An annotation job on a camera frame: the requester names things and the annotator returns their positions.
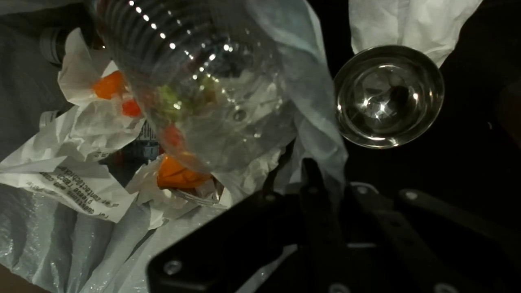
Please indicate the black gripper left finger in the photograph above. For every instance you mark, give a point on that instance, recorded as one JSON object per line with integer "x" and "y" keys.
{"x": 327, "y": 253}

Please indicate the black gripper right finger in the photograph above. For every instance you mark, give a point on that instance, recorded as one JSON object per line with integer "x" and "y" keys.
{"x": 418, "y": 268}

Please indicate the white plastic bin liner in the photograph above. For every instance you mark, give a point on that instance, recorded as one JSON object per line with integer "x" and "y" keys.
{"x": 64, "y": 251}

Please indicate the small steel bowl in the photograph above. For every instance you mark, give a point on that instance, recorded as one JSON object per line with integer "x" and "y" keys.
{"x": 388, "y": 97}

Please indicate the clear plastic bottle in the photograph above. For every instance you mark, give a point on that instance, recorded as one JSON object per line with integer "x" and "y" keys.
{"x": 206, "y": 75}

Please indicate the crumpled white tissue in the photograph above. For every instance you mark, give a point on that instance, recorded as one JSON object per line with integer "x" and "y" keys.
{"x": 429, "y": 27}

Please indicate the crumpled paper trash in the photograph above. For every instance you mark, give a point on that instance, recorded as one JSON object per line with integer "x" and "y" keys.
{"x": 100, "y": 157}

